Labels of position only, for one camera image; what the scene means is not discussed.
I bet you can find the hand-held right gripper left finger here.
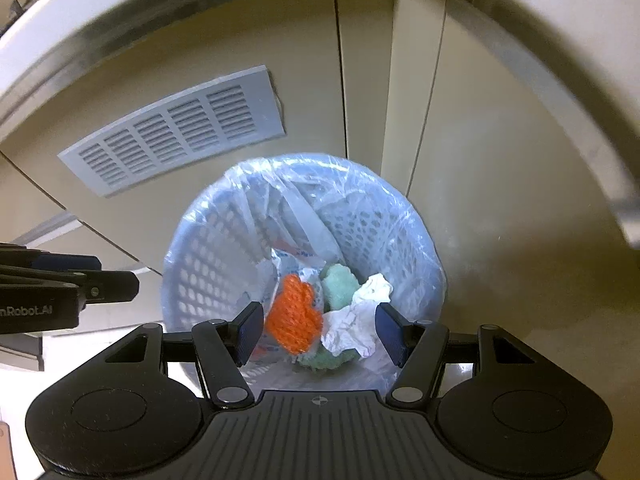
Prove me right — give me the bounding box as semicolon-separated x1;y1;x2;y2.
102;302;264;409

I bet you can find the white perforated plastic waste basket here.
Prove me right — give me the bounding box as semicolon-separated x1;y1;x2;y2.
161;154;448;396

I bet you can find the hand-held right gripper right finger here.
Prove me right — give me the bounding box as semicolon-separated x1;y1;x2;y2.
375;302;546;409

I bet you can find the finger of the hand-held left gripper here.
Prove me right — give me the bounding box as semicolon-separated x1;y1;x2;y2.
0;242;102;276
0;270;140;307

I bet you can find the grey cabinet vent grille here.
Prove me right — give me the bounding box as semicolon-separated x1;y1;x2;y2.
57;65;287;198

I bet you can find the printed plastic wrapper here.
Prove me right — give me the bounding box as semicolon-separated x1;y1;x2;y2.
257;245;323;306

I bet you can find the white paper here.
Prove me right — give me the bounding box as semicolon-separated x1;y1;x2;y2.
321;274;394;359

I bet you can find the pale green sponge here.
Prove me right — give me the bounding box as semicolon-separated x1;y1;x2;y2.
295;262;362;373

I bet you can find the orange knitted cloth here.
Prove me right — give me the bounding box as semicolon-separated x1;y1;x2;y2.
265;275;323;357

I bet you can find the white lined waste basket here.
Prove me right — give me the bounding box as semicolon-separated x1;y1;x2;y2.
161;154;448;396

